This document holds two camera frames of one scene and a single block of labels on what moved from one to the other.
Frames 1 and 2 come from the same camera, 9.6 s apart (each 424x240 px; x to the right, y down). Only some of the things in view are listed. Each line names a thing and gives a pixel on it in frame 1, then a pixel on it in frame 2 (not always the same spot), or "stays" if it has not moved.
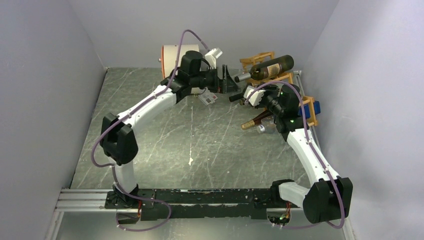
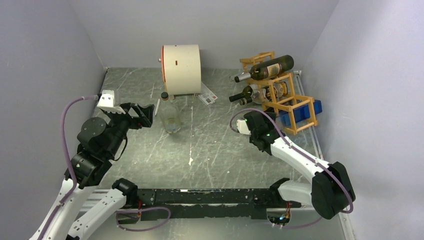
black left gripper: x=218 y=85 → x=146 y=112
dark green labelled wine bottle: x=280 y=64 stays
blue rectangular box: x=306 y=109 stays
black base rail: x=158 y=204 stays
